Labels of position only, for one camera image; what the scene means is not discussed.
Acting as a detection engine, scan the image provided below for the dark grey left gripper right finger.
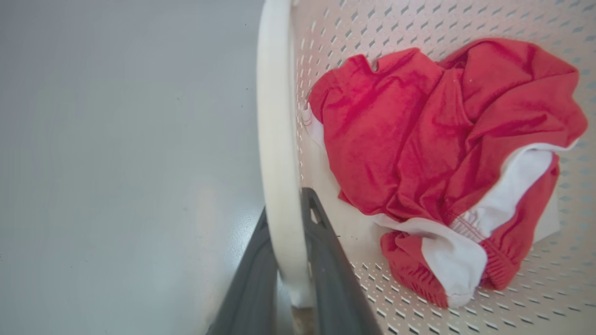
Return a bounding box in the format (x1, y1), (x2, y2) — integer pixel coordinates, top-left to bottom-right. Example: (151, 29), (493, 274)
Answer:
(301, 188), (383, 335)

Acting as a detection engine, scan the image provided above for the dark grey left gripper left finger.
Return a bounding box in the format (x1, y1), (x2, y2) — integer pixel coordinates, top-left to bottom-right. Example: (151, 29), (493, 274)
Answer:
(206, 207), (279, 335)

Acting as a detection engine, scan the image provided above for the white perforated plastic laundry basket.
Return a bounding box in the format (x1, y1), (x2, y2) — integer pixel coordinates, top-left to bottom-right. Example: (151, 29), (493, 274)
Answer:
(256, 0), (596, 335)

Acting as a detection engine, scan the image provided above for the red and white garment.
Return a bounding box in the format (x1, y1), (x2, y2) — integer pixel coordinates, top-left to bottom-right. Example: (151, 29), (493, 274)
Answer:
(300, 38), (589, 308)

